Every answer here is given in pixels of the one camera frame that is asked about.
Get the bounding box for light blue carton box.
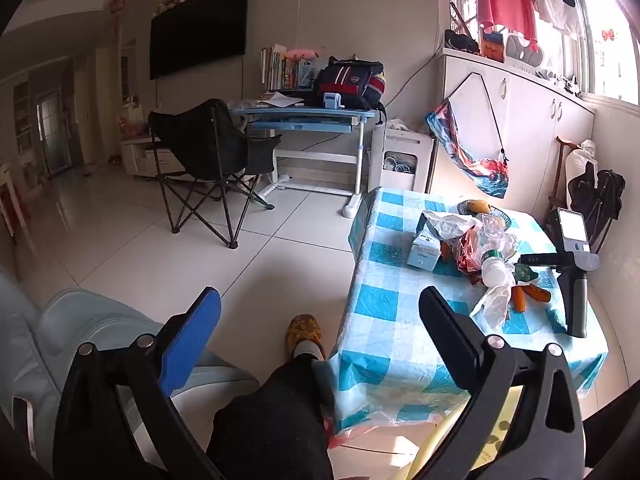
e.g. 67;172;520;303
406;232;442;272

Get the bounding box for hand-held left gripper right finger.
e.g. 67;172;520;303
419;286;586;480

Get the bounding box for black folding chair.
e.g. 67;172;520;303
147;98;283;250

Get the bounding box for orange box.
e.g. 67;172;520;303
482;30;506;63

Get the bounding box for white sack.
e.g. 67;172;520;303
565;139;598;193

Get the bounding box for row of books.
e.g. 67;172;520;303
259;45;316;93

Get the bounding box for white plastic storage stool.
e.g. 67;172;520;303
369;127;435;193

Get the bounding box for white cabinet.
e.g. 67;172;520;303
430;47;598;221

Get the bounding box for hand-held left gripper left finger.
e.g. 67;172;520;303
52;286;226;480

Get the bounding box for colourful printed bag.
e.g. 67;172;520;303
426;72;511;199

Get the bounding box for person's right leg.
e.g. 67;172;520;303
582;380;640;480

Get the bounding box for yellow plastic basin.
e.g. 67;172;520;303
395;390;523;480

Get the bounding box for white plastic bag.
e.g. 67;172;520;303
422;210;483;243

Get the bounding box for white papers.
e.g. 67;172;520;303
257;91;306;108

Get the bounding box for white television stand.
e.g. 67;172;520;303
122;135;181;178

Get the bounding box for white hanging garment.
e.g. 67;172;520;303
532;0;583;36

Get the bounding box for small grey shoes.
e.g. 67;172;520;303
535;70;583;96

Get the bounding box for black wall television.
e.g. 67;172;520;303
150;0;250;80

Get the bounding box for blue study desk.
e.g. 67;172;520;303
227;100;378;218

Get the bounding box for yellow patterned slipper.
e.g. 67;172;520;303
285;314;327;361

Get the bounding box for black shoes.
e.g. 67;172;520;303
444;29;482;56

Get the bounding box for clear plastic bag with red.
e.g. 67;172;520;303
472;212;518;288

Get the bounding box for dark striped backpack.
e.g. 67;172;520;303
312;56;388;111

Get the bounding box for red hanging garment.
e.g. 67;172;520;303
476;0;540;46

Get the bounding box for pink white gift bag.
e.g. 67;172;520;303
117;95;156;138

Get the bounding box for blue checkered tablecloth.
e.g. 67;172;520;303
330;187;608;433

